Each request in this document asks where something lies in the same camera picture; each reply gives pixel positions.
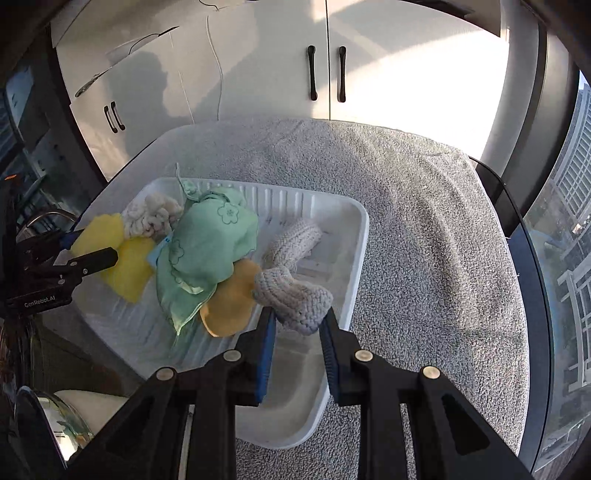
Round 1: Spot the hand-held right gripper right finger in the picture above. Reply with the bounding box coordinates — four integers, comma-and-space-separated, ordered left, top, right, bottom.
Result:
320, 307, 536, 480

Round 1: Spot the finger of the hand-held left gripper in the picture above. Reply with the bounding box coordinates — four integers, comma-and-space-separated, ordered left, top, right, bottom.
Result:
28, 229, 86, 255
52, 247, 120, 289

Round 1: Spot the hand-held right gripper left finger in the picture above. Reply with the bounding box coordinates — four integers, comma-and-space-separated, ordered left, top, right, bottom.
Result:
67, 307, 278, 480

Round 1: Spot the yellow baby sock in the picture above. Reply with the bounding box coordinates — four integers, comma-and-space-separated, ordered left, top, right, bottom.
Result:
69, 215, 125, 264
99, 236, 158, 304

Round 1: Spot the white plastic tray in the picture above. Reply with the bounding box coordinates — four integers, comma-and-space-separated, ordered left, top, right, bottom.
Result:
76, 176, 370, 450

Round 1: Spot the grey knitted sock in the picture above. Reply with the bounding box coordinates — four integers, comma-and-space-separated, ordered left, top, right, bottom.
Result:
253, 267, 334, 336
263, 219, 324, 273

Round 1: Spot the orange-yellow baby sock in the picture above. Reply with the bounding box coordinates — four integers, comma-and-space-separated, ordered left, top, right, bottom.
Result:
199, 259, 263, 337

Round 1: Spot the cream knitted cloth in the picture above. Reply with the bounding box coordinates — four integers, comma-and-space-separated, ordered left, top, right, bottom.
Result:
121, 193, 185, 241

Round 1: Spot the green flower print cloth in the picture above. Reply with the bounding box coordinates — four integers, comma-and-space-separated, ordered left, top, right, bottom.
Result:
156, 164, 259, 347

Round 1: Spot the grey fluffy mat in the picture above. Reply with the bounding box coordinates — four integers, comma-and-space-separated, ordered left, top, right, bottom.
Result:
85, 117, 532, 480

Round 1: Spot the white cabinet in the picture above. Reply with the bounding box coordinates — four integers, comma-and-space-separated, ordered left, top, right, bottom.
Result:
51, 0, 511, 183

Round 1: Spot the white cable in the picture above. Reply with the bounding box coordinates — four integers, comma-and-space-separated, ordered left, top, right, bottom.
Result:
206, 15, 223, 123

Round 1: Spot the black window frame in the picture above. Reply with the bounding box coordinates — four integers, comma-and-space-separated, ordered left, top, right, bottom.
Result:
501, 0, 581, 236

